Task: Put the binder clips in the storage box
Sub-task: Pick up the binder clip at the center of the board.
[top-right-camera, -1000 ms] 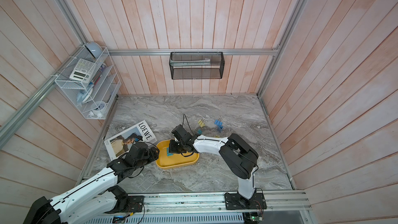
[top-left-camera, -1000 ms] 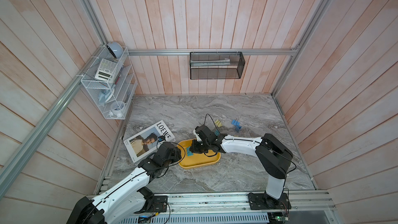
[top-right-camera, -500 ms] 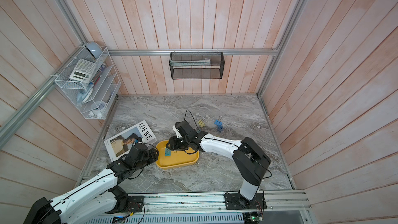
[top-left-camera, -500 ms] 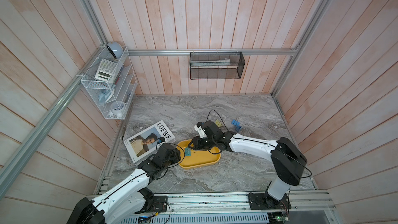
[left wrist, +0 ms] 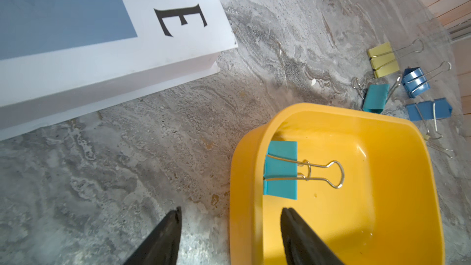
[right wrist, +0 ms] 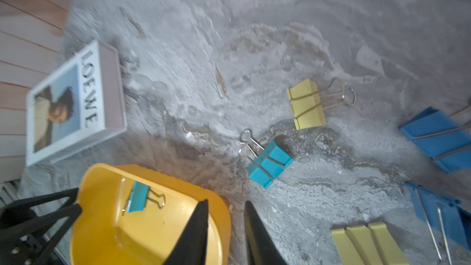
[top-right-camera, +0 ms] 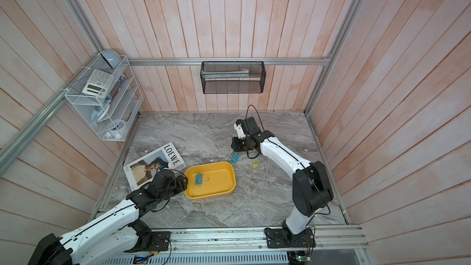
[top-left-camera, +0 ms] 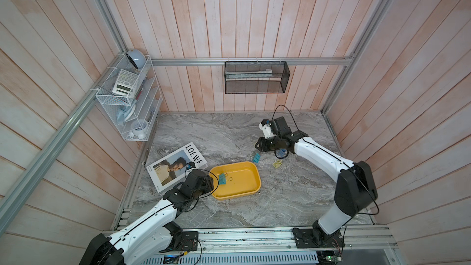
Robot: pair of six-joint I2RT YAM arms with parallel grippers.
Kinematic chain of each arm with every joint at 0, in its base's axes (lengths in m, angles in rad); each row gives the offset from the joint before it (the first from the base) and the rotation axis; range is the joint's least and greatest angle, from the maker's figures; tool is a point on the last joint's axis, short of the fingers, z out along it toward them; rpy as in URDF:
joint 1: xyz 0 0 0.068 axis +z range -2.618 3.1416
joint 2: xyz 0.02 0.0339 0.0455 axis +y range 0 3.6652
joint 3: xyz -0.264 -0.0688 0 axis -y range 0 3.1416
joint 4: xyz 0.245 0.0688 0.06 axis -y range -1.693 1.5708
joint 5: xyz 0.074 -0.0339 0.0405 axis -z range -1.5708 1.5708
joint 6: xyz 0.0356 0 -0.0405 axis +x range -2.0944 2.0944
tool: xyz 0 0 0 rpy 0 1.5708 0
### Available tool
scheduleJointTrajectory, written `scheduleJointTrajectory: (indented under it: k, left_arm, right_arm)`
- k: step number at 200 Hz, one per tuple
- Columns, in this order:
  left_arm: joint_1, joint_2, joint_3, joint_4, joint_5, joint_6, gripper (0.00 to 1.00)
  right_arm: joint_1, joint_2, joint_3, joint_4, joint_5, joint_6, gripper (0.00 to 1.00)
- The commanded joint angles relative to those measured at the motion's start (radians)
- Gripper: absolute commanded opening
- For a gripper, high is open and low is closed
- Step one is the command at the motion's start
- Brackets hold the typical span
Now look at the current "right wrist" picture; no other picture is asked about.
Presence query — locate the white LOEWE book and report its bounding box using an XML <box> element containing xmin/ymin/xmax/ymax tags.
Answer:
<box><xmin>26</xmin><ymin>40</ymin><xmax>127</xmax><ymax>166</ymax></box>

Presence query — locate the teal binder clip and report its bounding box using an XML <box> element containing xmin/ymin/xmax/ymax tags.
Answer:
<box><xmin>121</xmin><ymin>181</ymin><xmax>166</xmax><ymax>216</ymax></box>
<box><xmin>238</xmin><ymin>129</ymin><xmax>294</xmax><ymax>190</ymax></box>

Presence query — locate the yellow plastic storage box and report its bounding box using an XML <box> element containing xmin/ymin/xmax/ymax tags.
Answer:
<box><xmin>70</xmin><ymin>163</ymin><xmax>231</xmax><ymax>265</ymax></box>

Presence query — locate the blue binder clip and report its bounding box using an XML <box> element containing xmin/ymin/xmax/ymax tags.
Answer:
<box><xmin>398</xmin><ymin>106</ymin><xmax>471</xmax><ymax>174</ymax></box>
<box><xmin>405</xmin><ymin>182</ymin><xmax>471</xmax><ymax>265</ymax></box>

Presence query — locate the yellow binder clip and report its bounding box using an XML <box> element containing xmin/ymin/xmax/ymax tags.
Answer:
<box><xmin>331</xmin><ymin>222</ymin><xmax>409</xmax><ymax>265</ymax></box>
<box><xmin>287</xmin><ymin>77</ymin><xmax>357</xmax><ymax>131</ymax></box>

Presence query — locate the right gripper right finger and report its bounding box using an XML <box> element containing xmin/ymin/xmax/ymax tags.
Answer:
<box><xmin>163</xmin><ymin>199</ymin><xmax>209</xmax><ymax>265</ymax></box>

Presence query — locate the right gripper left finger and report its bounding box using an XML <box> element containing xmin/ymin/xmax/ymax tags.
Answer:
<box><xmin>1</xmin><ymin>188</ymin><xmax>82</xmax><ymax>265</ymax></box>

